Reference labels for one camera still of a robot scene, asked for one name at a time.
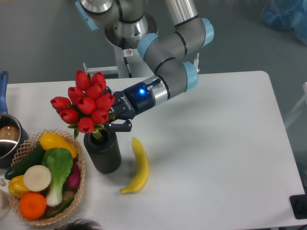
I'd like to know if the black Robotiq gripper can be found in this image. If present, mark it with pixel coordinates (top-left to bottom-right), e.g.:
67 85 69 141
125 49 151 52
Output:
104 82 155 132

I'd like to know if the red tulip bouquet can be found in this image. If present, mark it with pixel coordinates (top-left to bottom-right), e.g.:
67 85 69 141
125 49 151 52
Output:
50 70 115 139

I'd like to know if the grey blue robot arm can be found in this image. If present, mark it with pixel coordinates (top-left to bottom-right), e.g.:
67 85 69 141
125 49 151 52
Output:
75 0 214 132

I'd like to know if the dark grey ribbed vase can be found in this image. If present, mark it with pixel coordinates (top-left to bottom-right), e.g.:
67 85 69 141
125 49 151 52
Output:
83 129 121 174

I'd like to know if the yellow squash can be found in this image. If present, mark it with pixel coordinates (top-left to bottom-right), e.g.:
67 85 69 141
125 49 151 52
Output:
39 133 78 159

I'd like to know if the yellow plastic banana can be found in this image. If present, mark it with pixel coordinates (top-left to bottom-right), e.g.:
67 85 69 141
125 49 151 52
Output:
119 138 149 195

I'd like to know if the green bok choy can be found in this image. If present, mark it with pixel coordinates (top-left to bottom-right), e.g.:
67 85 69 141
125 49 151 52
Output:
42 148 73 207

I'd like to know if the purple red onion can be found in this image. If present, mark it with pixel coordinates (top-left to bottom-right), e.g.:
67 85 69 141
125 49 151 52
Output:
66 161 81 189

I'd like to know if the dark green cucumber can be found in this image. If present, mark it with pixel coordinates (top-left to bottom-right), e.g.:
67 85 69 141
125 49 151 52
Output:
4 144 46 180

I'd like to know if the woven wicker basket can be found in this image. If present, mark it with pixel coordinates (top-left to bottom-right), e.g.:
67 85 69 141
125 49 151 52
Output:
9 129 85 226

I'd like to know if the white round radish slice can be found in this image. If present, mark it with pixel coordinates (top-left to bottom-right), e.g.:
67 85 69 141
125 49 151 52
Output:
24 165 52 192

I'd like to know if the green chili pepper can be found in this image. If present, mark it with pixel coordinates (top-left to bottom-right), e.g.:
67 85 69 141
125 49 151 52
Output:
44 196 74 219

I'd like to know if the dark haired head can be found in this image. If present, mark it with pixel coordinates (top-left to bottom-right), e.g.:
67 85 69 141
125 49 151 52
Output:
55 219 102 230

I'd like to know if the yellow bell pepper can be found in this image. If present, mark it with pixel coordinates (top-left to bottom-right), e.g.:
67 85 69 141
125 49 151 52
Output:
9 175 30 198

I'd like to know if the orange fruit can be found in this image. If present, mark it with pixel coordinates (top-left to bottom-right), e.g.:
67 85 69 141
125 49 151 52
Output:
19 193 47 219

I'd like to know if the garlic clove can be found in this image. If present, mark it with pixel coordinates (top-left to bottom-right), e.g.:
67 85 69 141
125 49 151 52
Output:
0 179 6 187

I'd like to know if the blue plastic bag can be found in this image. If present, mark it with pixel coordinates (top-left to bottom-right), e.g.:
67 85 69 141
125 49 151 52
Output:
261 0 307 44

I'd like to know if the black device at table edge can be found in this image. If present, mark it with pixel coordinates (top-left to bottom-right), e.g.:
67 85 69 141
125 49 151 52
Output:
289 194 307 219

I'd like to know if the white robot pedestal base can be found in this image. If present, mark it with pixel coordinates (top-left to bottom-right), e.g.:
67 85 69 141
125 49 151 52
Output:
83 13 201 81

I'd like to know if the blue handled saucepan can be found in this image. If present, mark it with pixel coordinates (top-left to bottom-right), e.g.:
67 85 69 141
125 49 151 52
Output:
0 71 28 168

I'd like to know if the white frame at right edge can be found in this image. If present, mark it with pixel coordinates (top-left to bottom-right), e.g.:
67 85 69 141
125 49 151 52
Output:
284 82 307 129

